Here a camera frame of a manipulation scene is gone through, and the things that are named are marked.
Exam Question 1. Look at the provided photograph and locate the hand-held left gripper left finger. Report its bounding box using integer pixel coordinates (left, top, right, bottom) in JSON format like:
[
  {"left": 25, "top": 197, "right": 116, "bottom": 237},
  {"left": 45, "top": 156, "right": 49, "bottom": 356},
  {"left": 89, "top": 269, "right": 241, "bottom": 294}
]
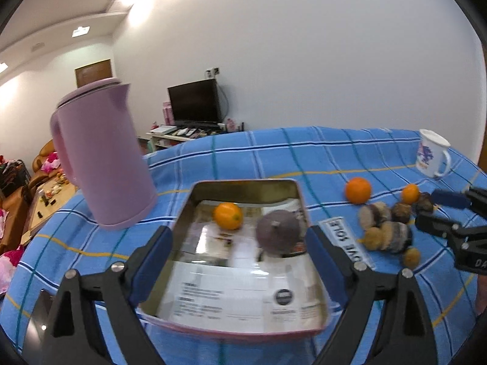
[{"left": 45, "top": 225, "right": 175, "bottom": 365}]

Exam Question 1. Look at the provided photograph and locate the pink metal tin box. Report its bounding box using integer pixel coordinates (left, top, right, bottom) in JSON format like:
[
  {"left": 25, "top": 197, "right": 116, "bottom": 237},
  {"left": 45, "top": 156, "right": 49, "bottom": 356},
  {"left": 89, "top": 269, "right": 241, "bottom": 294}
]
[{"left": 136, "top": 179, "right": 331, "bottom": 345}]

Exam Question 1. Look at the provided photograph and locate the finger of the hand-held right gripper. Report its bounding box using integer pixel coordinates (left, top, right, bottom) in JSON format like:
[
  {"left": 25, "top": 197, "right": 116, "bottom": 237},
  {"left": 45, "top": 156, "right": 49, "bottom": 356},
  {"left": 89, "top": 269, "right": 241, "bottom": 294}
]
[
  {"left": 431, "top": 186, "right": 487, "bottom": 214},
  {"left": 414, "top": 213, "right": 463, "bottom": 241}
]

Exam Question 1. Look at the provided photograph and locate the orange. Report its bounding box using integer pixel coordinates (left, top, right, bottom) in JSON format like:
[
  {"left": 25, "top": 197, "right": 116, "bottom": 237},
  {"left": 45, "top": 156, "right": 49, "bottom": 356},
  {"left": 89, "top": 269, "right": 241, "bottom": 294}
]
[
  {"left": 213, "top": 202, "right": 243, "bottom": 231},
  {"left": 345, "top": 177, "right": 372, "bottom": 204},
  {"left": 401, "top": 183, "right": 420, "bottom": 205}
]

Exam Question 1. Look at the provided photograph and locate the wooden coffee table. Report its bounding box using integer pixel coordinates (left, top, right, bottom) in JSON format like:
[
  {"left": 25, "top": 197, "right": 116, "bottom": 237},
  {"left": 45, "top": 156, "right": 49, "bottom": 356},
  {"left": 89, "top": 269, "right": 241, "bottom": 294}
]
[{"left": 21, "top": 177, "right": 79, "bottom": 244}]

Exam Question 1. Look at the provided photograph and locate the pink electric kettle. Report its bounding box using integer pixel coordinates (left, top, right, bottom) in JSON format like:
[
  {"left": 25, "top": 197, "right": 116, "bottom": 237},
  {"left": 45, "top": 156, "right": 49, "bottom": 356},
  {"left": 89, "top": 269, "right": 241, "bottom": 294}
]
[{"left": 50, "top": 78, "right": 158, "bottom": 230}]

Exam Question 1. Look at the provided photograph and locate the white printed label strip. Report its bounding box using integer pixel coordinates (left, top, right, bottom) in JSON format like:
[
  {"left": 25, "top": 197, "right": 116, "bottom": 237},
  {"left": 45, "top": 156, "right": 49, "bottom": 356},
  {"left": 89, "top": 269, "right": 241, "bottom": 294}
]
[{"left": 319, "top": 217, "right": 375, "bottom": 270}]

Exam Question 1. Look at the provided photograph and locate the printed paper leaflet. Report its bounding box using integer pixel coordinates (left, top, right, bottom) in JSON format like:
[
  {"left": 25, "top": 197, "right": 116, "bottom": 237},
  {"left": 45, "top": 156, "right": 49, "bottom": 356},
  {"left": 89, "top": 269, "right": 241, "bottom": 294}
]
[{"left": 158, "top": 200, "right": 324, "bottom": 333}]

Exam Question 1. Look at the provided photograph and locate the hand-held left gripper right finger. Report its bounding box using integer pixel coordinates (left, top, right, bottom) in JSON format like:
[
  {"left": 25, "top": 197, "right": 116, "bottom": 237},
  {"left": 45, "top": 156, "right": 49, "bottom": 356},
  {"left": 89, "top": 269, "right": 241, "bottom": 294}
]
[{"left": 305, "top": 225, "right": 438, "bottom": 365}]

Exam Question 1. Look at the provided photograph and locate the white television stand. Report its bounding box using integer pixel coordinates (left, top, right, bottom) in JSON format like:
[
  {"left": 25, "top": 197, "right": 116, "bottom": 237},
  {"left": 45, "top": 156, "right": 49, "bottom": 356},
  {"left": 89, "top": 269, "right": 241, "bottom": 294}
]
[{"left": 146, "top": 123, "right": 248, "bottom": 153}]

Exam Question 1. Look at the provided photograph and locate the pile of brown mangosteens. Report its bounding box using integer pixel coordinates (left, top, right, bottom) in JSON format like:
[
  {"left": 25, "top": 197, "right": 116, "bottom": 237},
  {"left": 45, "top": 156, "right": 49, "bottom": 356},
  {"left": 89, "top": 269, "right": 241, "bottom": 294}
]
[{"left": 358, "top": 201, "right": 422, "bottom": 270}]

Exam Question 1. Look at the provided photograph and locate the dark brown mangosteen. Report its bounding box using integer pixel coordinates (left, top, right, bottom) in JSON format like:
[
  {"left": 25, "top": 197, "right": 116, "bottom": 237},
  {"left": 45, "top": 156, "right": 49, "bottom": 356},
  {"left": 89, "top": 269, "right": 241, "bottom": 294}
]
[{"left": 415, "top": 192, "right": 435, "bottom": 214}]

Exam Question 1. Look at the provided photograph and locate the blue plaid cloth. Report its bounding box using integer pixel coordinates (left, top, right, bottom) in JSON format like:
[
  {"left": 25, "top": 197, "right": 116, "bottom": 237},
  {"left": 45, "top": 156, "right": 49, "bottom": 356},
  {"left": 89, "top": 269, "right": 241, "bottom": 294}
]
[{"left": 8, "top": 126, "right": 487, "bottom": 365}]

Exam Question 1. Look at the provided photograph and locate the purple mangosteen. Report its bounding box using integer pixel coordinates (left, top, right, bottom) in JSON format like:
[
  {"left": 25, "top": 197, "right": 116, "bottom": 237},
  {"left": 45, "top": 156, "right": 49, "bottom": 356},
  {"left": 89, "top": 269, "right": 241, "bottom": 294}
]
[{"left": 256, "top": 209, "right": 302, "bottom": 256}]

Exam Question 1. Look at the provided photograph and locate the pink cloth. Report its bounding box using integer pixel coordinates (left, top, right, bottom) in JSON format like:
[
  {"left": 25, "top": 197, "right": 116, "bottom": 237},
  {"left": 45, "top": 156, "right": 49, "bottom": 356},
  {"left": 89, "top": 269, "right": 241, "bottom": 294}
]
[{"left": 0, "top": 245, "right": 24, "bottom": 294}]

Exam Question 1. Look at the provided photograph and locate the brown wooden door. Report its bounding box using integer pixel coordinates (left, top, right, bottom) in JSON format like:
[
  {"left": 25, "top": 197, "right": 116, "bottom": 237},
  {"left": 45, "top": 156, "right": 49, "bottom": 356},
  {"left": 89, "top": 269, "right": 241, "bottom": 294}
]
[{"left": 75, "top": 60, "right": 114, "bottom": 87}]

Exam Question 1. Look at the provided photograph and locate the orange sofa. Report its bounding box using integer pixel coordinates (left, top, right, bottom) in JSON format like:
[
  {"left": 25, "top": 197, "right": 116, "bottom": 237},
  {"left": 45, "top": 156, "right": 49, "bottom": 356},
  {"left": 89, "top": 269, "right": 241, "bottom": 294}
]
[{"left": 28, "top": 141, "right": 58, "bottom": 198}]

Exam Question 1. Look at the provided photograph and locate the white printed mug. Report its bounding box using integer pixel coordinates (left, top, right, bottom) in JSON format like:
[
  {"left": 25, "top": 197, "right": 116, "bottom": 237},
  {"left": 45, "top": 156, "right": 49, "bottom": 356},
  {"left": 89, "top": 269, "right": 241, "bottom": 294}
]
[{"left": 415, "top": 129, "right": 452, "bottom": 180}]

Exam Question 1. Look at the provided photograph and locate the black television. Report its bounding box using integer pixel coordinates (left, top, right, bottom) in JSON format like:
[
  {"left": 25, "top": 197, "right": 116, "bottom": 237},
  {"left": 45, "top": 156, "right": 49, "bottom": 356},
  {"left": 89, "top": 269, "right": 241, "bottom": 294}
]
[{"left": 168, "top": 80, "right": 222, "bottom": 124}]

